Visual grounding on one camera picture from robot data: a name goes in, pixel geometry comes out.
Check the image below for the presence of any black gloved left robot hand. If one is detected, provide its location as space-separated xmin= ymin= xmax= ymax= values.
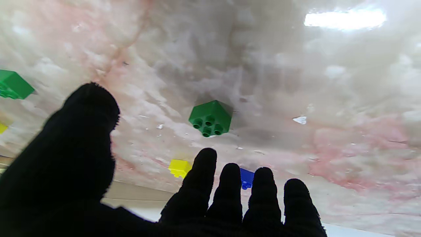
xmin=0 ymin=82 xmax=328 ymax=237

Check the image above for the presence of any green toy brick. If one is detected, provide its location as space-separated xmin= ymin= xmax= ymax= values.
xmin=0 ymin=70 xmax=35 ymax=100
xmin=188 ymin=100 xmax=233 ymax=138

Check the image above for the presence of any blue toy brick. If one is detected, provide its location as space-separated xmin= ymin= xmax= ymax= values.
xmin=239 ymin=168 xmax=255 ymax=190

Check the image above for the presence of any beige sofa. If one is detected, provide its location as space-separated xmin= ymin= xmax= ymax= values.
xmin=100 ymin=179 xmax=185 ymax=221

